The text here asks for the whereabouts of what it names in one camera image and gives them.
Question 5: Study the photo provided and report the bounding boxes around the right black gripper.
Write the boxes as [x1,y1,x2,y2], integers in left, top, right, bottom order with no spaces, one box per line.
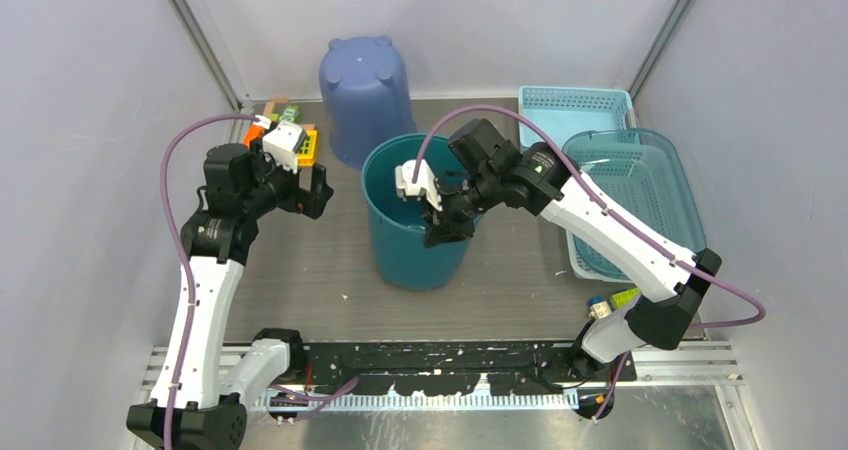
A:
[417,168,499,246]

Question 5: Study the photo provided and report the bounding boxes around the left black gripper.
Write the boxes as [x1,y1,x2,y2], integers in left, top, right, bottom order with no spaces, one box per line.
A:
[242,138,332,218]

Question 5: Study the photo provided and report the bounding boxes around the teal plastic bucket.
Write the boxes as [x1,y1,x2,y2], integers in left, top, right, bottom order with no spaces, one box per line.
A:
[360,133,470,291]

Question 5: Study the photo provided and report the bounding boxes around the blue plastic bucket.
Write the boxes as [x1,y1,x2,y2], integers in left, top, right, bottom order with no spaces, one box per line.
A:
[318,35,417,169]

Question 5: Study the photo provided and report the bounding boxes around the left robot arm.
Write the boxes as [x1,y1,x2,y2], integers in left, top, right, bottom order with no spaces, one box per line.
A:
[126,143,334,449]

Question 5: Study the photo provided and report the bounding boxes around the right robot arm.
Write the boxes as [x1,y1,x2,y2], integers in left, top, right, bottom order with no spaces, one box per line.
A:
[395,119,721,381]

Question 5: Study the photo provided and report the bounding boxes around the yellow toy block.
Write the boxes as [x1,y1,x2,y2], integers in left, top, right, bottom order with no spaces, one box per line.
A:
[297,127,320,168]

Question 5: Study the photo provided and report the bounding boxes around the green numbered toy block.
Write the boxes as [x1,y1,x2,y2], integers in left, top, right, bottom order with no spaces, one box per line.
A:
[279,105,301,123]

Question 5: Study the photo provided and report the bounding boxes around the orange toy arch block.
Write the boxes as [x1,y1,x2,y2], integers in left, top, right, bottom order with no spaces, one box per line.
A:
[242,124,265,147]

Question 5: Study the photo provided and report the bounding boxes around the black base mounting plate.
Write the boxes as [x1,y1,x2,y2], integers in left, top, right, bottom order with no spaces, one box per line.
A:
[278,340,615,397]

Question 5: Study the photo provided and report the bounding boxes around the light blue plastic basket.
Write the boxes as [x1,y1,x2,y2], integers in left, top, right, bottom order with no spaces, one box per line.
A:
[518,85,633,146]

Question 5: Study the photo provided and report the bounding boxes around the small toy car blue wheels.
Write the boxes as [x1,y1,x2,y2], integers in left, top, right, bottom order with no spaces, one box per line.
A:
[587,296,614,320]

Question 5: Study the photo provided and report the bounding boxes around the lime green toy brick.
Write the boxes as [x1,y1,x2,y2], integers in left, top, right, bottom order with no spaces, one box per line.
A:
[609,288,641,310]

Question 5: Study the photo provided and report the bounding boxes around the teal plastic basket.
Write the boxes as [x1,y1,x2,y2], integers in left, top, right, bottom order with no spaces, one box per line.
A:
[563,128,707,252]

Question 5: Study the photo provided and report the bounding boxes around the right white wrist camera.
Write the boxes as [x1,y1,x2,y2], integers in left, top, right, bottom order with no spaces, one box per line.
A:
[394,160,443,211]

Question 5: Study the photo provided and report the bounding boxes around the white cable duct strip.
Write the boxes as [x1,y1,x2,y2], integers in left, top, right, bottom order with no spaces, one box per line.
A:
[254,391,581,414]

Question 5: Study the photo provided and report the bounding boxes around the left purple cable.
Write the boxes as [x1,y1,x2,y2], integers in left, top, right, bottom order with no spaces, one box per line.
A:
[161,114,273,450]

